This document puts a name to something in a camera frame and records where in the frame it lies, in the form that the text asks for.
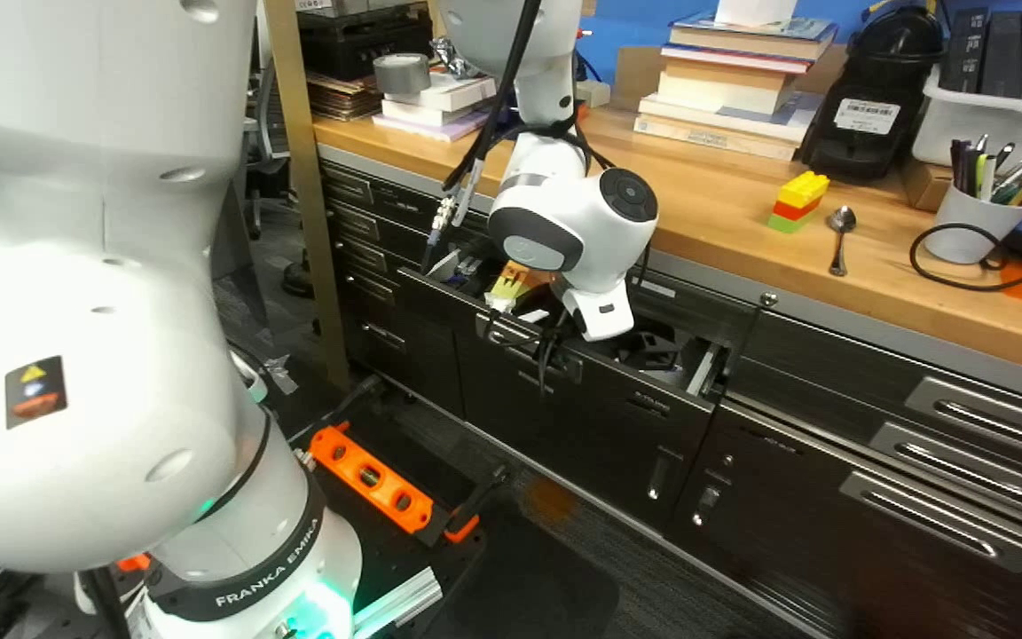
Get grey drawer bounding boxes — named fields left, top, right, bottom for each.
left=396, top=266, right=752, bottom=507

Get metal spoon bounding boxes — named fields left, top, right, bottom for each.
left=827, top=206, right=856, bottom=278

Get white pen cup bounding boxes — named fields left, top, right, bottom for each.
left=921, top=187, right=1022, bottom=263

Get grey duct tape roll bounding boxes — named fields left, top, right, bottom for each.
left=372, top=53, right=429, bottom=99

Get stack of books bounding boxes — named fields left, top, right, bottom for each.
left=633, top=18, right=834, bottom=158

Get stacked colourful toy bricks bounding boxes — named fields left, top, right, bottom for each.
left=765, top=170, right=830, bottom=233

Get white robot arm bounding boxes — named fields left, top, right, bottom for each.
left=0, top=0, right=362, bottom=639

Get black label maker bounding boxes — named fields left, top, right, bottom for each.
left=799, top=5, right=945, bottom=181

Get wrist camera with tape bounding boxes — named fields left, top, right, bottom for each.
left=481, top=263, right=552, bottom=311

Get white storage bin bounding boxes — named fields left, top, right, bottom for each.
left=909, top=5, right=1022, bottom=170

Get black cable loop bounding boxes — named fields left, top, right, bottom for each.
left=909, top=206, right=1022, bottom=294

